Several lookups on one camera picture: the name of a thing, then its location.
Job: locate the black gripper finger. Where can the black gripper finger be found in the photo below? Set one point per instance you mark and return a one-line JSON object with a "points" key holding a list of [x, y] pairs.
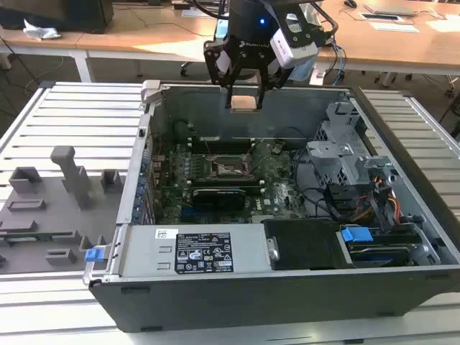
{"points": [[212, 57], [267, 81]]}

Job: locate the silver square CPU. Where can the silver square CPU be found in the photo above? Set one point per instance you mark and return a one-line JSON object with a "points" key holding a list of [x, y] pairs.
{"points": [[244, 103]]}

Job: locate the black RAM slot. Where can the black RAM slot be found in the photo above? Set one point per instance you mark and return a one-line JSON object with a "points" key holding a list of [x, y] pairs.
{"points": [[233, 140], [226, 182], [226, 179], [226, 187], [230, 151], [230, 143], [230, 147]]}

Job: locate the CPU socket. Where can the CPU socket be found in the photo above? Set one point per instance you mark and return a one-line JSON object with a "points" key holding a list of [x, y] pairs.
{"points": [[224, 167]]}

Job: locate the blue expansion slot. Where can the blue expansion slot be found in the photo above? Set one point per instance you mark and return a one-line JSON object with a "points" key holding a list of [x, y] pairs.
{"points": [[190, 214]]}

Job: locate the round coin battery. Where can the round coin battery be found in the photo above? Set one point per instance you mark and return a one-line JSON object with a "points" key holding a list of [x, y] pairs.
{"points": [[277, 148]]}

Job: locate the silver metal drive cage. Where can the silver metal drive cage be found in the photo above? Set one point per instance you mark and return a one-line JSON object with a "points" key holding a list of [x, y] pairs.
{"points": [[334, 154]]}

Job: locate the black computer mouse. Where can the black computer mouse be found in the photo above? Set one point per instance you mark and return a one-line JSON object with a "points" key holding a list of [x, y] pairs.
{"points": [[350, 3]]}

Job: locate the green motherboard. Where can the green motherboard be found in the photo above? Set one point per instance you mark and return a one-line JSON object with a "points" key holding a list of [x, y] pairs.
{"points": [[273, 187]]}

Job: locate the black graphics card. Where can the black graphics card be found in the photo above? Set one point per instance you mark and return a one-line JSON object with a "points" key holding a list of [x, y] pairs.
{"points": [[219, 199]]}

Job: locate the wooden desk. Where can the wooden desk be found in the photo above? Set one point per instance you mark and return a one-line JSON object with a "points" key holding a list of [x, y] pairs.
{"points": [[395, 46], [36, 43]]}

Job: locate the white paper sheet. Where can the white paper sheet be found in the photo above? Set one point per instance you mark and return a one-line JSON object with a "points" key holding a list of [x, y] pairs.
{"points": [[443, 26], [395, 27]]}

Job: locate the grey laptop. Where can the grey laptop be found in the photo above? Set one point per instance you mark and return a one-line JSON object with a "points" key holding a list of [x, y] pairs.
{"points": [[390, 9]]}

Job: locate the black plastic shroud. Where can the black plastic shroud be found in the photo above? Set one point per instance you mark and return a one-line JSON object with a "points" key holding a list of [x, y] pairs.
{"points": [[305, 244]]}

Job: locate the white crumpled cloth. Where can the white crumpled cloth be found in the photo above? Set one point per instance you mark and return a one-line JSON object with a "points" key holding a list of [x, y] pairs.
{"points": [[39, 30]]}

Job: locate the hard disk in blue carrier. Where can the hard disk in blue carrier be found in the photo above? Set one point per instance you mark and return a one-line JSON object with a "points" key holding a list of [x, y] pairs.
{"points": [[355, 235]]}

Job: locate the silver power supply unit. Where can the silver power supply unit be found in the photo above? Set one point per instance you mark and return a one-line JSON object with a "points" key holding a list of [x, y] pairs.
{"points": [[143, 251]]}

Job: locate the grey parts rack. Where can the grey parts rack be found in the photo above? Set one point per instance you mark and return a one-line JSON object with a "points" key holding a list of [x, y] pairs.
{"points": [[54, 215]]}

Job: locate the blue plastic latch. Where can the blue plastic latch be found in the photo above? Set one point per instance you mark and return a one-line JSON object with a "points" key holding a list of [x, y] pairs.
{"points": [[93, 254]]}

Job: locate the dark grey PC case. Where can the dark grey PC case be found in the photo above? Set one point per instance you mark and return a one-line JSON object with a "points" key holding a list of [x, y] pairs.
{"points": [[215, 305]]}

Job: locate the green RAM stick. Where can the green RAM stick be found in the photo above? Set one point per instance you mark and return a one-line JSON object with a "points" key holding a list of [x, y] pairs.
{"points": [[36, 236]]}

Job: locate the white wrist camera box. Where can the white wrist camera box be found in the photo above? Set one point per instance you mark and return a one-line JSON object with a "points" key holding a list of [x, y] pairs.
{"points": [[287, 50]]}

